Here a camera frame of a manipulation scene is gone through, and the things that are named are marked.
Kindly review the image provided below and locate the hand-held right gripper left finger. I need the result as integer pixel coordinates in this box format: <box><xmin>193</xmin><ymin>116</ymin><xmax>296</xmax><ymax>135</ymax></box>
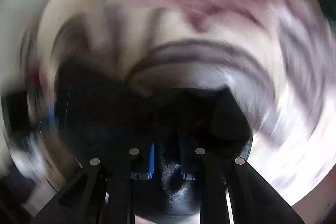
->
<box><xmin>30</xmin><ymin>143</ymin><xmax>156</xmax><ymax>224</ymax></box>

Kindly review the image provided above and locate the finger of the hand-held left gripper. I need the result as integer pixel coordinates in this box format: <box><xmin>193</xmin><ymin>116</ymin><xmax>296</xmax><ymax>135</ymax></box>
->
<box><xmin>46</xmin><ymin>105</ymin><xmax>61</xmax><ymax>130</ymax></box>

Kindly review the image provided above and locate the black leather jacket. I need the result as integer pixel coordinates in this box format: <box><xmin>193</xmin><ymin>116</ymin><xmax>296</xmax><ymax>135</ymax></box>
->
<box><xmin>54</xmin><ymin>56</ymin><xmax>254</xmax><ymax>217</ymax></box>

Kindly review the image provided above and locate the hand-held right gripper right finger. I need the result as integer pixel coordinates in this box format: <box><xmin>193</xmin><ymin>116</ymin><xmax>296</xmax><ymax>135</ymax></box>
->
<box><xmin>179</xmin><ymin>148</ymin><xmax>306</xmax><ymax>224</ymax></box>

